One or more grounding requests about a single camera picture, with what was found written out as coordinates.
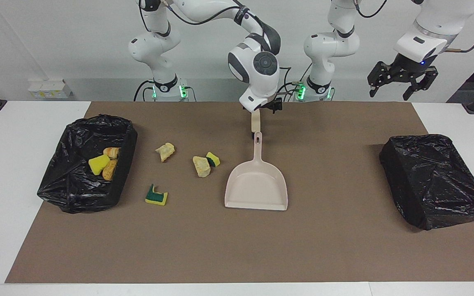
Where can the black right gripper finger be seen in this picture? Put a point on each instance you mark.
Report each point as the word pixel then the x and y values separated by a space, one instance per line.
pixel 277 109
pixel 248 109

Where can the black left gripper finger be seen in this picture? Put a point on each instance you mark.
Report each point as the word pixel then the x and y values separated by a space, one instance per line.
pixel 379 77
pixel 429 78

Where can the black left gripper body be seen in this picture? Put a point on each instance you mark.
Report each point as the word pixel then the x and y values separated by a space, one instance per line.
pixel 405 69

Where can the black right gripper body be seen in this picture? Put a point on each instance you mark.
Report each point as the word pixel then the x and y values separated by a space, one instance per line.
pixel 272 101

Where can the small yellow green sponge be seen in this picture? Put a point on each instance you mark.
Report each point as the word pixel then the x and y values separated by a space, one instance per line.
pixel 213 159

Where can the pale beige chunk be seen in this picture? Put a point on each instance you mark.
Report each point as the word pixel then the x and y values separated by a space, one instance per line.
pixel 201 166

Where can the beige plastic dustpan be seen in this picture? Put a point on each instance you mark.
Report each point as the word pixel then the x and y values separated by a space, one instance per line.
pixel 257 189

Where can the tan chunk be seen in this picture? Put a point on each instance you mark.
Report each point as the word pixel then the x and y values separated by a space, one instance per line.
pixel 165 151

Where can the notched green yellow sponge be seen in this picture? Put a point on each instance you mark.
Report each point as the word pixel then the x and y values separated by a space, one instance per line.
pixel 156 199

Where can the toy croissant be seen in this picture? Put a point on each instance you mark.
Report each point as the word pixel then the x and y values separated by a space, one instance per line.
pixel 112 152

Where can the brown oval toy bread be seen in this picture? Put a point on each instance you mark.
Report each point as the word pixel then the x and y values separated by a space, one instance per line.
pixel 109 170

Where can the plain yellow sponge piece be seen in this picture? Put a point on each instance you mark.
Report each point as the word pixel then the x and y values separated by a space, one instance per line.
pixel 98 164

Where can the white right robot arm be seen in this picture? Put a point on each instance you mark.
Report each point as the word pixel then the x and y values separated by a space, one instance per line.
pixel 257 70

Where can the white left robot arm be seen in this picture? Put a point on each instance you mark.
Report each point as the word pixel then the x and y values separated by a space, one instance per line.
pixel 331 45

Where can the open bin with black bag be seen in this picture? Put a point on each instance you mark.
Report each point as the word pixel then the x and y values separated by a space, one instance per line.
pixel 76 189

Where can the brown table mat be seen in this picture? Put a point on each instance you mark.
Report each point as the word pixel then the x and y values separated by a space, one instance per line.
pixel 237 250

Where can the white power strip box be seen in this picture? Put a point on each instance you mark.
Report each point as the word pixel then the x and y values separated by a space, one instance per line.
pixel 49 89

